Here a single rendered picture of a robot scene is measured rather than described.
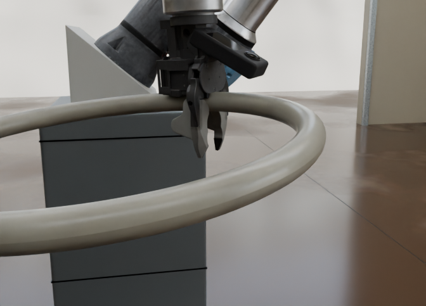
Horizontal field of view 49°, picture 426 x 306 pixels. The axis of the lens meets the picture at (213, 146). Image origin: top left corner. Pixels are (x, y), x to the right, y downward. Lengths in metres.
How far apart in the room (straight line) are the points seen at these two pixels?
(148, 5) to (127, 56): 0.14
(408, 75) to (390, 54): 0.35
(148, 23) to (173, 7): 0.57
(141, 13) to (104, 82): 0.21
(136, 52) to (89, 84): 0.15
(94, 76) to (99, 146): 0.18
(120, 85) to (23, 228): 0.90
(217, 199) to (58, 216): 0.11
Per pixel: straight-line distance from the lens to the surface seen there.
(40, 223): 0.32
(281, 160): 0.38
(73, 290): 1.31
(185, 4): 0.69
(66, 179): 1.19
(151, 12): 1.26
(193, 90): 0.68
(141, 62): 1.25
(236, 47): 0.69
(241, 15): 1.21
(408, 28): 6.11
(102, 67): 1.20
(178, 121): 0.72
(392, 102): 6.09
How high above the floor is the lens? 1.03
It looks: 13 degrees down
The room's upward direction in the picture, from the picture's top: straight up
